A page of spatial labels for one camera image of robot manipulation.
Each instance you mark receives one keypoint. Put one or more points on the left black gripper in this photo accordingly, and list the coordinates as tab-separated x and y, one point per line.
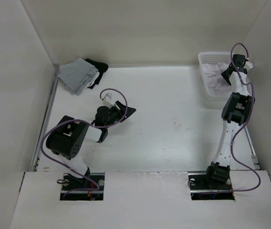
121	108

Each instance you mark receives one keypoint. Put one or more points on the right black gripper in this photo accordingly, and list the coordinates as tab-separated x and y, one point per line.
226	78

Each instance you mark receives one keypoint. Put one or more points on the white tank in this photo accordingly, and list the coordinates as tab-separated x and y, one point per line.
216	84
94	79

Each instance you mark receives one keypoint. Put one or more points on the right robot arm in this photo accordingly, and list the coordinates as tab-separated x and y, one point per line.
235	116

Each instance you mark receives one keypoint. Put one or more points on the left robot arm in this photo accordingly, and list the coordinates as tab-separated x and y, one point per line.
66	140

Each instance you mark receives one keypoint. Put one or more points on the folded white tank top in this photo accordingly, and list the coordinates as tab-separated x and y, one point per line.
94	79

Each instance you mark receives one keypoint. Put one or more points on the folded black tank top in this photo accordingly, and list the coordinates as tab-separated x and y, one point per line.
101	67

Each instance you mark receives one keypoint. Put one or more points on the folded grey tank top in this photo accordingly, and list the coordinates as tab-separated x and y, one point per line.
77	75

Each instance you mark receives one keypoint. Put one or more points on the white plastic basket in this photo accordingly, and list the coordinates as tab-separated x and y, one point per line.
212	64

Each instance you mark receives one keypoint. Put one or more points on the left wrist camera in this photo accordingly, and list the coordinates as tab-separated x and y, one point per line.
107	100

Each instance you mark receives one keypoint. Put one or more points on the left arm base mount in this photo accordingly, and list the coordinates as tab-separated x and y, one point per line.
80	189

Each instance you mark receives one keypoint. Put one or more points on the right metal table rail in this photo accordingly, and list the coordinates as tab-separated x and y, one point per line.
253	153

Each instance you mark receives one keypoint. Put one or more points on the metal table rail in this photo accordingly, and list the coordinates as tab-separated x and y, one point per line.
253	153
45	121

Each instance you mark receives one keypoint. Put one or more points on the left metal table rail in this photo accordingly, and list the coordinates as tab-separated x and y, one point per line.
45	121

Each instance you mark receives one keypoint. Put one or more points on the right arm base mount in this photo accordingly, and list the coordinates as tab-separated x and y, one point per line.
201	189

